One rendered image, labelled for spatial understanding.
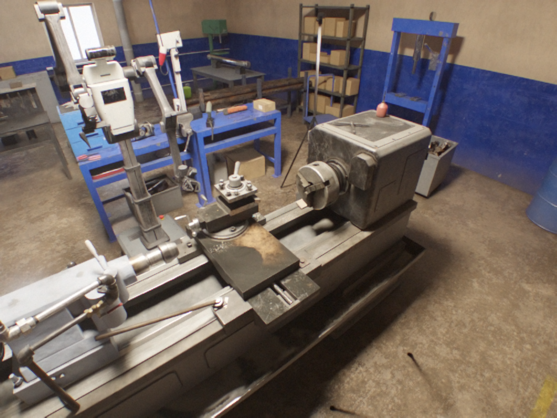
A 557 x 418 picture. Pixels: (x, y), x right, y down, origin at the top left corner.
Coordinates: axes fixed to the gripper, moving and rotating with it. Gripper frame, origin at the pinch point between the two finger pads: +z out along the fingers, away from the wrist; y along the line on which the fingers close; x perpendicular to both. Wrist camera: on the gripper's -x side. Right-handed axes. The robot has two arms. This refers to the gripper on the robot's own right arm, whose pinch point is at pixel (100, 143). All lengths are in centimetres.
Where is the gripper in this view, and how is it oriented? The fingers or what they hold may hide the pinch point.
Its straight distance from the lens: 158.7
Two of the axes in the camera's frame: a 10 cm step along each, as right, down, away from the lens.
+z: 3.3, 9.2, 2.0
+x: -5.7, 0.2, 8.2
